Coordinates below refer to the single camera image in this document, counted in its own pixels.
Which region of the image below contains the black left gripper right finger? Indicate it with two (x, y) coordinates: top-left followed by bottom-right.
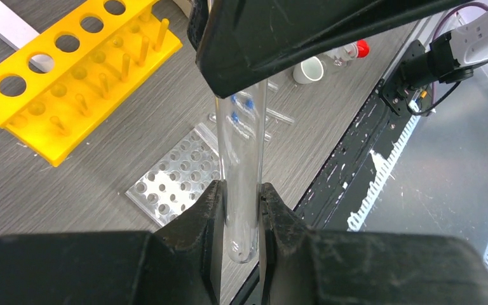
(259, 183), (488, 304)

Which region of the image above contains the white slotted cable duct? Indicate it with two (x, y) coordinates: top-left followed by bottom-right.
(347, 116), (420, 232)

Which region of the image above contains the blue-capped small test tube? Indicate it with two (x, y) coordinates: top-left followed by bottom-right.
(208, 112), (272, 142)

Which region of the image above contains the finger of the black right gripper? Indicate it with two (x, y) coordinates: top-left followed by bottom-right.
(187, 0), (459, 98)

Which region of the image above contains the clear acrylic tube rack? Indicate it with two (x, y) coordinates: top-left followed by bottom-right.
(126, 123), (220, 227)

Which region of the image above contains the yellow plastic test tube rack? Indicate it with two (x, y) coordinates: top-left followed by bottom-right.
(0, 1), (182, 166)

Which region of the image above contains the large clear glass test tube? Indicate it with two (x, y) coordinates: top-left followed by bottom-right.
(215, 81), (268, 264)

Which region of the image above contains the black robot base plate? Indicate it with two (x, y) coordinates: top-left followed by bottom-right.
(293, 79), (433, 231)

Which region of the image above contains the white plastic squeeze bottle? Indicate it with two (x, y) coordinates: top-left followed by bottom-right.
(323, 39), (370, 65)

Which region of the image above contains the small white cup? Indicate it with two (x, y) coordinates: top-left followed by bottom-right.
(292, 57), (324, 85)

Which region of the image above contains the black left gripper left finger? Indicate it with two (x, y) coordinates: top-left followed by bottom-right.
(0, 180), (224, 304)

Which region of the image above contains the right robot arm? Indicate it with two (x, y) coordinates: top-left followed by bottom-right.
(187, 1), (488, 100)

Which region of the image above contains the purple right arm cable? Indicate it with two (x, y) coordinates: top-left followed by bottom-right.
(431, 1), (488, 106)

